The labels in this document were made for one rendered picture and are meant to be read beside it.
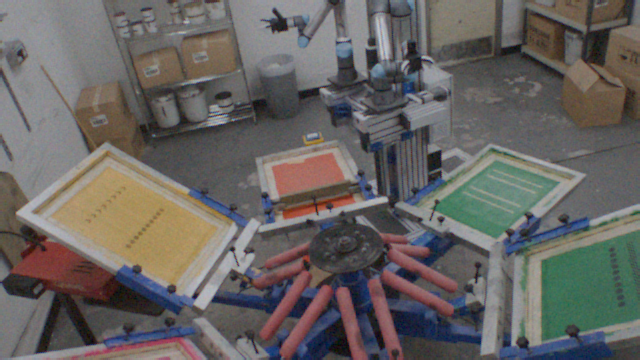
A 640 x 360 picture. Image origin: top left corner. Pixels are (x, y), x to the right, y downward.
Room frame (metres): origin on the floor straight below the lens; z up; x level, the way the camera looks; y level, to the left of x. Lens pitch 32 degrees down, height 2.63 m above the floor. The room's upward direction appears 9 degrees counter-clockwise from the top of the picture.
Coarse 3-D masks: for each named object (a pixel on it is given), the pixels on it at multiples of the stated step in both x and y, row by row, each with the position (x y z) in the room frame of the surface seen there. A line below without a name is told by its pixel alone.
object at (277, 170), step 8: (272, 168) 2.87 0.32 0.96; (280, 168) 2.85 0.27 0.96; (288, 168) 2.84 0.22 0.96; (280, 176) 2.76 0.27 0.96; (280, 184) 2.67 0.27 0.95; (280, 192) 2.58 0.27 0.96; (296, 208) 2.39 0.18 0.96; (304, 208) 2.38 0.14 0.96; (312, 208) 2.36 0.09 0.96; (288, 216) 2.33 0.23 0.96; (296, 216) 2.31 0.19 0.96
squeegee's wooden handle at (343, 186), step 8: (328, 184) 2.42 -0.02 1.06; (336, 184) 2.41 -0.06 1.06; (344, 184) 2.41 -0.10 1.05; (296, 192) 2.39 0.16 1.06; (304, 192) 2.39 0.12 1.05; (312, 192) 2.39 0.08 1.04; (320, 192) 2.40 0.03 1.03; (328, 192) 2.40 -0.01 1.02; (336, 192) 2.41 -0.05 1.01; (280, 200) 2.37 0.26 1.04; (288, 200) 2.37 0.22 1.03; (296, 200) 2.38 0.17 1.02; (304, 200) 2.38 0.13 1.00
